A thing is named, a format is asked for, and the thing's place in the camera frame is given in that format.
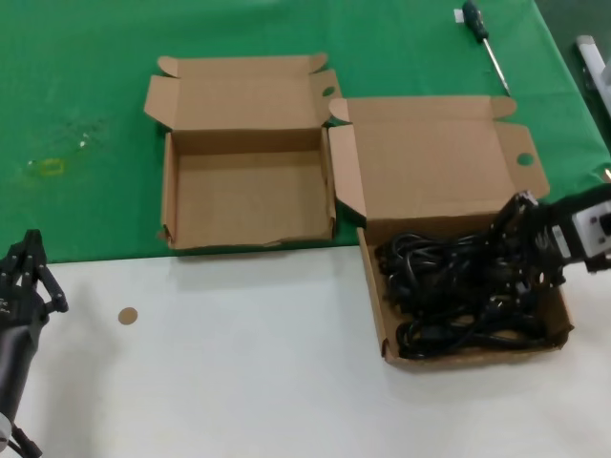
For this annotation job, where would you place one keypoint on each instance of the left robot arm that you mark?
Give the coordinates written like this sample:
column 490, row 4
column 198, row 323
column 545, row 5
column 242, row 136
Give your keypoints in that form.
column 4, row 427

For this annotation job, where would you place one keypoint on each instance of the grey metal bar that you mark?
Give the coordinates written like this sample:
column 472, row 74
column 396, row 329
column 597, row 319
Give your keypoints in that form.
column 592, row 57

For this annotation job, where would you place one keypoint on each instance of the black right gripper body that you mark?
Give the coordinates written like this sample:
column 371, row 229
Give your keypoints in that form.
column 549, row 243

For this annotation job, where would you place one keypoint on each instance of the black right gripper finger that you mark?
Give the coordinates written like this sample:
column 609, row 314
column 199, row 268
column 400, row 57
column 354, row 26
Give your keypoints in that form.
column 518, row 214
column 534, row 281

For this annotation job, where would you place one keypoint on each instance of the round brown cardboard disc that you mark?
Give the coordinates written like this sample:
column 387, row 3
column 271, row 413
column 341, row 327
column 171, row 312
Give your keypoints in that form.
column 128, row 316

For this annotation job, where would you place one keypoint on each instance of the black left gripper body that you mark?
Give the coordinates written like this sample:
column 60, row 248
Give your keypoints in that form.
column 19, row 315

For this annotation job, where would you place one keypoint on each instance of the green tablecloth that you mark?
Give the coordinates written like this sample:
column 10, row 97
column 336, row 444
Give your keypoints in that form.
column 95, row 71

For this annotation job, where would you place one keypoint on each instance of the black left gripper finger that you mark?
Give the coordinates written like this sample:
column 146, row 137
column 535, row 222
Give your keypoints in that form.
column 45, row 276
column 16, row 267

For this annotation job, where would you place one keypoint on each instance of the small white paper piece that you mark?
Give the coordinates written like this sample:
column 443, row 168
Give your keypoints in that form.
column 458, row 15

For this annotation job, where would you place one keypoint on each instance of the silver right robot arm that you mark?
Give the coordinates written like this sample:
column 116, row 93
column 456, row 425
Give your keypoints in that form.
column 592, row 229

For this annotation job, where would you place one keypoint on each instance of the open brown cardboard box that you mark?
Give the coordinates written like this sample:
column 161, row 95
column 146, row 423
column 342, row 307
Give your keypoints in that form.
column 429, row 157
column 248, row 191

